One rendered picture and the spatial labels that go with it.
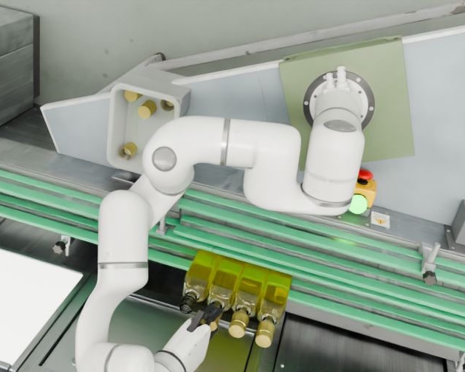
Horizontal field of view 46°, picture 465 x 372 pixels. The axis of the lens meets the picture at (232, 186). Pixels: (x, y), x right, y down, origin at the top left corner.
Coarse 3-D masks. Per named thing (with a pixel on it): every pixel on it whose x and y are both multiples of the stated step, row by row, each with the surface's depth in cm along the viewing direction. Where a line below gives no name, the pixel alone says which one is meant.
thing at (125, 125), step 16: (112, 96) 131; (144, 96) 137; (160, 96) 128; (112, 112) 133; (128, 112) 140; (160, 112) 138; (176, 112) 129; (112, 128) 135; (128, 128) 142; (144, 128) 141; (112, 144) 138; (144, 144) 143; (112, 160) 139; (128, 160) 141
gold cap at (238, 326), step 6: (240, 312) 115; (234, 318) 114; (240, 318) 114; (246, 318) 114; (234, 324) 112; (240, 324) 112; (246, 324) 114; (234, 330) 112; (240, 330) 112; (234, 336) 113; (240, 336) 113
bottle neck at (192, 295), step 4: (188, 292) 118; (192, 292) 118; (196, 292) 119; (184, 296) 118; (188, 296) 117; (192, 296) 117; (196, 296) 118; (184, 300) 116; (188, 300) 116; (192, 300) 116; (180, 304) 115; (184, 304) 115; (188, 304) 115; (192, 304) 116; (180, 308) 116; (184, 308) 117; (188, 308) 117; (192, 308) 115; (184, 312) 116; (188, 312) 116
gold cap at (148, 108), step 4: (148, 100) 136; (144, 104) 134; (148, 104) 134; (152, 104) 136; (140, 108) 134; (144, 108) 133; (148, 108) 133; (152, 108) 135; (156, 108) 137; (140, 112) 134; (144, 112) 134; (148, 112) 134; (152, 112) 135; (140, 116) 134; (144, 116) 134; (148, 116) 134
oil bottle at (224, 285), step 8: (224, 256) 130; (224, 264) 127; (232, 264) 128; (240, 264) 128; (216, 272) 124; (224, 272) 125; (232, 272) 125; (240, 272) 126; (216, 280) 122; (224, 280) 122; (232, 280) 123; (216, 288) 120; (224, 288) 120; (232, 288) 121; (208, 296) 120; (216, 296) 119; (224, 296) 119; (232, 296) 120; (208, 304) 120; (224, 304) 119
